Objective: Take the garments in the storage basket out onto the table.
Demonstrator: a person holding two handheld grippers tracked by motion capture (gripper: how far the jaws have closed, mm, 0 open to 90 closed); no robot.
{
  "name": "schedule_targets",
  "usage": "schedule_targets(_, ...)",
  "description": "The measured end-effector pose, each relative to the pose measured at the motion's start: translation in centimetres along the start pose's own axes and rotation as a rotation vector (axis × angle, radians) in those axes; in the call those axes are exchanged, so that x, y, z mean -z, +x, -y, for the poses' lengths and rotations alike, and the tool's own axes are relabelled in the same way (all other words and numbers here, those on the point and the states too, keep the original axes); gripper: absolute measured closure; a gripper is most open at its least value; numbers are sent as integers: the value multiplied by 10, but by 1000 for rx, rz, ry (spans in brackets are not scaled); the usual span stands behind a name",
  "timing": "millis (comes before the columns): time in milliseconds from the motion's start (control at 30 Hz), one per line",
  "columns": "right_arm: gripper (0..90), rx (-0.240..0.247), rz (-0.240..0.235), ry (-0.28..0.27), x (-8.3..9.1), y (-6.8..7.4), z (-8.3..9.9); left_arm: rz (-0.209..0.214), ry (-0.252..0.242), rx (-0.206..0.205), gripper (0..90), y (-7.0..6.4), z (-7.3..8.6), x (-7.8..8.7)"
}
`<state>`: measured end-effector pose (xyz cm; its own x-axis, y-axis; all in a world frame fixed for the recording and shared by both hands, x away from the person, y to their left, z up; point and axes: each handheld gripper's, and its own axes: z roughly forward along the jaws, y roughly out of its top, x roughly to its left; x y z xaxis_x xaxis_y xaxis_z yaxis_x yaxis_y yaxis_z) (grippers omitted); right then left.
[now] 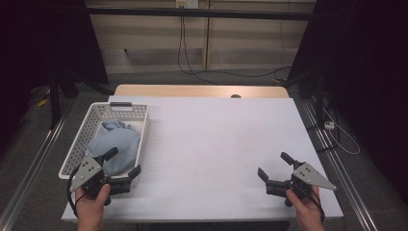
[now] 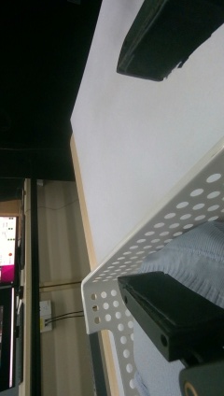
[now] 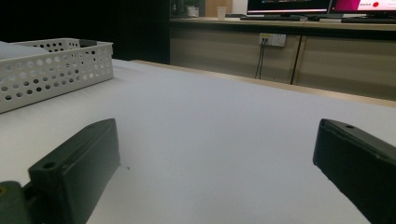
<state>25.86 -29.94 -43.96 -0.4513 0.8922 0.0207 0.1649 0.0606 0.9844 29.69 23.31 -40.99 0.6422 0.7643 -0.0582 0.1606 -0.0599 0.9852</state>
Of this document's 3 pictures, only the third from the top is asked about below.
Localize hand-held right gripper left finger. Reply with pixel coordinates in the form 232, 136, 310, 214
27, 118, 121, 224

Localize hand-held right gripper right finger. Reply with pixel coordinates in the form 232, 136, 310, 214
312, 118, 396, 224

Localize white perforated plastic basket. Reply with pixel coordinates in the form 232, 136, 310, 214
0, 37, 114, 115

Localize light blue tank top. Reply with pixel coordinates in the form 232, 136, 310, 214
0, 41, 50, 61

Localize long wooden counter desk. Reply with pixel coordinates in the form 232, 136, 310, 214
170, 17, 396, 101

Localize white table mat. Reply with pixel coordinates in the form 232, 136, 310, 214
0, 59, 396, 224

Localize black keyboard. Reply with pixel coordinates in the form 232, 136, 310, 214
340, 17, 396, 25

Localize monitor with pink screen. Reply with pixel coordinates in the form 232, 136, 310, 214
330, 0, 396, 14

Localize black computer monitor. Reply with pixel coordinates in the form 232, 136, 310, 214
247, 0, 332, 16

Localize black power cable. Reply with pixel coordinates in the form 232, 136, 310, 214
254, 38, 265, 79
259, 38, 268, 80

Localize white wall socket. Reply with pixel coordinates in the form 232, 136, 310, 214
259, 33, 287, 48

